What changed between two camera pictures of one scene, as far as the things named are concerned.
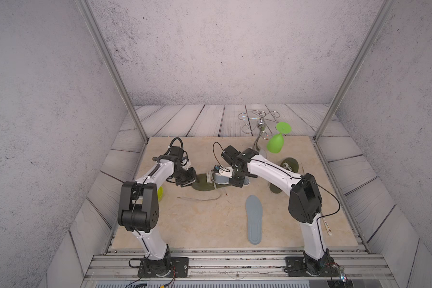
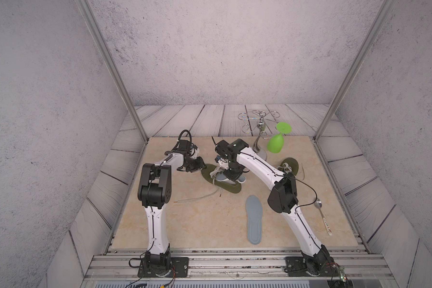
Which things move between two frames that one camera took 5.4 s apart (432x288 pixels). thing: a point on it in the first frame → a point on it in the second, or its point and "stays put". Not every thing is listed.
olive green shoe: [206, 182] → [210, 171]
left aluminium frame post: [92, 24] stays put
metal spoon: [329, 230] stays put
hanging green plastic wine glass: [275, 143] stays put
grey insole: [254, 215] stays put
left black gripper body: [185, 177] → [194, 165]
